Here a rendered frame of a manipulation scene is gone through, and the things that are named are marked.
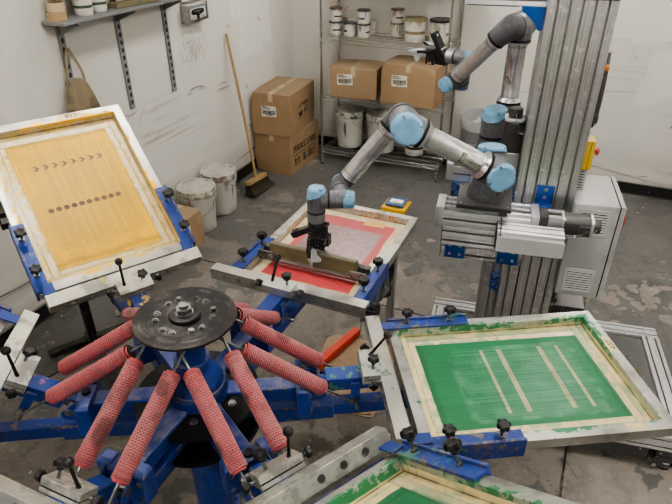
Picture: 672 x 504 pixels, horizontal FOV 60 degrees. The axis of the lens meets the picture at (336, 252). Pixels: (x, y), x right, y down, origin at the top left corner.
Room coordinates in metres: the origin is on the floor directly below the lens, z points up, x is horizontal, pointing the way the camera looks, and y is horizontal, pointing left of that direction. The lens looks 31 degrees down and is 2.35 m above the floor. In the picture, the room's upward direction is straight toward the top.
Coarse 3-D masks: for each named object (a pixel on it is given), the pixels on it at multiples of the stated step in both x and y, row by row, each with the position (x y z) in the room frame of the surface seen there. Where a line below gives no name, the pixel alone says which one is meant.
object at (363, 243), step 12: (360, 228) 2.52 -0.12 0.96; (372, 228) 2.52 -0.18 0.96; (384, 228) 2.52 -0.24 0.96; (348, 240) 2.40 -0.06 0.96; (360, 240) 2.40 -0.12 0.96; (372, 240) 2.40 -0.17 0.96; (384, 240) 2.40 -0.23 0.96; (336, 252) 2.29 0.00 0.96; (348, 252) 2.29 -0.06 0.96; (360, 252) 2.29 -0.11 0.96; (372, 252) 2.29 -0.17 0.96; (312, 276) 2.09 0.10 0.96; (324, 276) 2.09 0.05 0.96; (336, 288) 2.00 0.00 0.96; (348, 288) 2.00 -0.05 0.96
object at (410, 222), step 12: (300, 216) 2.59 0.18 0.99; (372, 216) 2.62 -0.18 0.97; (384, 216) 2.60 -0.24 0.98; (396, 216) 2.58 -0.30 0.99; (408, 216) 2.58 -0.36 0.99; (288, 228) 2.47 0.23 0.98; (408, 228) 2.45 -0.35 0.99; (276, 240) 2.36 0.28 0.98; (396, 240) 2.34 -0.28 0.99; (396, 252) 2.25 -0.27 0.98; (252, 264) 2.16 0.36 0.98
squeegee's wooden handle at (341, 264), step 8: (272, 248) 2.19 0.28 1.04; (280, 248) 2.17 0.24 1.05; (288, 248) 2.16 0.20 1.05; (296, 248) 2.15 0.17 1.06; (304, 248) 2.15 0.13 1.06; (288, 256) 2.16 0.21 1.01; (296, 256) 2.14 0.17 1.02; (304, 256) 2.13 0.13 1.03; (320, 256) 2.10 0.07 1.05; (328, 256) 2.09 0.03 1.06; (336, 256) 2.09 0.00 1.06; (320, 264) 2.10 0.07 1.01; (328, 264) 2.08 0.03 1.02; (336, 264) 2.07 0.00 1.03; (344, 264) 2.05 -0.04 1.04; (352, 264) 2.04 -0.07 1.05; (344, 272) 2.05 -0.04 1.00
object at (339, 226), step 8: (328, 216) 2.64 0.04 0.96; (336, 216) 2.64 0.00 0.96; (336, 224) 2.56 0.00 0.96; (344, 224) 2.56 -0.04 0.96; (352, 224) 2.56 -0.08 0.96; (336, 232) 2.48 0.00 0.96; (344, 232) 2.48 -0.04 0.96; (296, 240) 2.40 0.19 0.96; (304, 240) 2.40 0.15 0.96; (336, 240) 2.40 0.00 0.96; (312, 248) 2.33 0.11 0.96; (328, 248) 2.33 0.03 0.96; (272, 264) 2.19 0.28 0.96; (280, 264) 2.19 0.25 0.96; (264, 272) 2.12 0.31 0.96; (272, 272) 2.12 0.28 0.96; (280, 272) 2.12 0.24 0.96; (296, 272) 2.12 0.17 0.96; (304, 272) 2.12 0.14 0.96; (296, 280) 2.06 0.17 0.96; (304, 280) 2.06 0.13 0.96
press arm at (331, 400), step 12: (336, 396) 1.42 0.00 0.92; (348, 396) 1.42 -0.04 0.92; (360, 396) 1.42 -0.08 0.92; (372, 396) 1.42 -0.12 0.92; (276, 408) 1.36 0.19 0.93; (288, 408) 1.36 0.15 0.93; (324, 408) 1.37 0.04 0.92; (336, 408) 1.38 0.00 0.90; (348, 408) 1.39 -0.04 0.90; (360, 408) 1.39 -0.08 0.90; (372, 408) 1.40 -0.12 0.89; (384, 408) 1.40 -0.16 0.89; (288, 420) 1.36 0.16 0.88
